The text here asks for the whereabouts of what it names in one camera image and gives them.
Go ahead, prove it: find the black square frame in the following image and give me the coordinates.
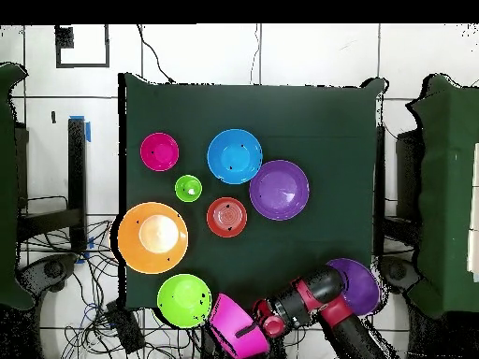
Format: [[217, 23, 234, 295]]
[[54, 23, 110, 69]]

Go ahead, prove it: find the dark green table cloth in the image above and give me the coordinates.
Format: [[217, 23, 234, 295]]
[[118, 72, 386, 311]]

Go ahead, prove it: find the green bowl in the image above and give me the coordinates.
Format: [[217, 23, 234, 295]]
[[156, 273, 213, 329]]

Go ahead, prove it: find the tangle of cables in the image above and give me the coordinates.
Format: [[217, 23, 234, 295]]
[[16, 218, 203, 359]]

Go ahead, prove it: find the dark pedestal leg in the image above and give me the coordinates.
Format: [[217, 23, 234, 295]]
[[378, 255, 420, 293], [16, 252, 80, 359]]

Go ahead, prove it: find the black metal stand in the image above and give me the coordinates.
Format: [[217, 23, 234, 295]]
[[374, 124, 387, 259], [16, 117, 88, 255]]

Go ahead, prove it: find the large pink bowl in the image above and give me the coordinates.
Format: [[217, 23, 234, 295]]
[[206, 292, 271, 359]]

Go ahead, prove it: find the small crimson bowl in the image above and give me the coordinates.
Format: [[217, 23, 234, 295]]
[[139, 132, 181, 173]]

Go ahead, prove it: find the purple bowl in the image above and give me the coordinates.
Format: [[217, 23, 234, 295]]
[[248, 159, 311, 222], [326, 257, 382, 318]]

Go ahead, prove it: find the black floor cable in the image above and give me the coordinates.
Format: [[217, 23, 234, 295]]
[[136, 23, 176, 84]]

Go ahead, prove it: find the small red-orange bowl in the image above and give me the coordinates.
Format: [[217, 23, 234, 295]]
[[206, 196, 249, 239]]

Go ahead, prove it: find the green cup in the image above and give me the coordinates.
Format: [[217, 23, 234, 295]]
[[174, 174, 204, 204]]

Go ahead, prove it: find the large orange bowl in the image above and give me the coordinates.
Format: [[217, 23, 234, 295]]
[[117, 201, 190, 276]]

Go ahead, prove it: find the blue bowl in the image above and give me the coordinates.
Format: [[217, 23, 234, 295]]
[[206, 128, 264, 186]]

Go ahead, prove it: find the black power strip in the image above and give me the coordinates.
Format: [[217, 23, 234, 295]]
[[105, 300, 146, 354]]

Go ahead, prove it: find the green cloth side table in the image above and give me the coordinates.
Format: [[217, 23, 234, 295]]
[[406, 73, 479, 319], [0, 62, 36, 311]]

